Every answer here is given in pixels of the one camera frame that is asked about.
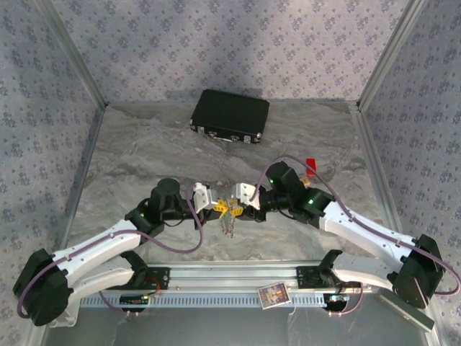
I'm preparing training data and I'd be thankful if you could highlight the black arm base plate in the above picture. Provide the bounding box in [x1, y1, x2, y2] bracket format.
[104, 265, 171, 291]
[295, 265, 361, 289]

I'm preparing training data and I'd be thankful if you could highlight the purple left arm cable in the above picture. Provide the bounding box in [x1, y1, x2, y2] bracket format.
[16, 183, 205, 319]

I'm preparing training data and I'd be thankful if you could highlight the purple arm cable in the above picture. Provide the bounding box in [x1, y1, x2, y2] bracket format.
[16, 183, 205, 319]
[250, 154, 461, 318]

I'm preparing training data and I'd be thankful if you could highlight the colourful picture card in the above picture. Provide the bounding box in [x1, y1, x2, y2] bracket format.
[257, 283, 292, 310]

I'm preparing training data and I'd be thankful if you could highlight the aluminium mounting rail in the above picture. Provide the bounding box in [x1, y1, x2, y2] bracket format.
[104, 259, 433, 293]

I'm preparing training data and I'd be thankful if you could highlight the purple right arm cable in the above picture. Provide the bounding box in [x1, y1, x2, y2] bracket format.
[250, 154, 461, 318]

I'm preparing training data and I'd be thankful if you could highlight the grey metal bar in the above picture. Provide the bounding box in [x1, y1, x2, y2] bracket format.
[374, 286, 436, 332]

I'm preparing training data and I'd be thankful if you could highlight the aluminium frame post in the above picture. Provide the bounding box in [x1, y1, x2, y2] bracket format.
[355, 0, 431, 109]
[34, 0, 109, 109]

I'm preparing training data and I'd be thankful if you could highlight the black case with metal latches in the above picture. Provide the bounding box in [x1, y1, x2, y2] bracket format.
[189, 89, 271, 146]

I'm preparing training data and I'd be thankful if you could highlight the aluminium side rail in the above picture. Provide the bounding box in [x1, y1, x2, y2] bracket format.
[28, 102, 109, 346]
[351, 102, 447, 346]

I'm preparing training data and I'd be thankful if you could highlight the white plastic bracket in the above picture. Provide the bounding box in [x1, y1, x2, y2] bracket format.
[50, 306, 79, 328]

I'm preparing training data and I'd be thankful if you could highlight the grey slotted cable duct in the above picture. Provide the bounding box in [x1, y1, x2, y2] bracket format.
[79, 291, 327, 309]

